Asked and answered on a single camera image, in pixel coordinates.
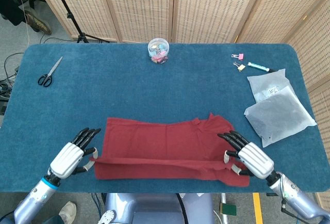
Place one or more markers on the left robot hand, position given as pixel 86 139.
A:
pixel 65 159

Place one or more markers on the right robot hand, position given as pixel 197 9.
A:
pixel 255 160

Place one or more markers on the red t-shirt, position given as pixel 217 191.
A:
pixel 159 141

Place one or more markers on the white bag with dark contents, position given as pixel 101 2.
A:
pixel 278 115

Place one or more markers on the white sneaker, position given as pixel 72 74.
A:
pixel 68 211

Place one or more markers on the green box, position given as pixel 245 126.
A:
pixel 228 209

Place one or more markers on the white labelled plastic bag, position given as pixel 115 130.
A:
pixel 265 82

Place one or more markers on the yellow binder clip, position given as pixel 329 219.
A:
pixel 241 67

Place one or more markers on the white green marker pen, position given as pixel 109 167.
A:
pixel 257 66

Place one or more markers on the silver robot torso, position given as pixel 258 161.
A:
pixel 154 208

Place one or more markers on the pink binder clip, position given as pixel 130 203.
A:
pixel 240 56

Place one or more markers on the blue table mat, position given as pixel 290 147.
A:
pixel 154 92

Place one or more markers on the camouflage shoe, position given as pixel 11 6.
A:
pixel 38 22

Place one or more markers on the clear jar of binder clips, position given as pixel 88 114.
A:
pixel 158 51

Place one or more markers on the black tripod stand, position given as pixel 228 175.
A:
pixel 69 16

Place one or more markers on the wicker folding screen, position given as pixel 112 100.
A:
pixel 141 7

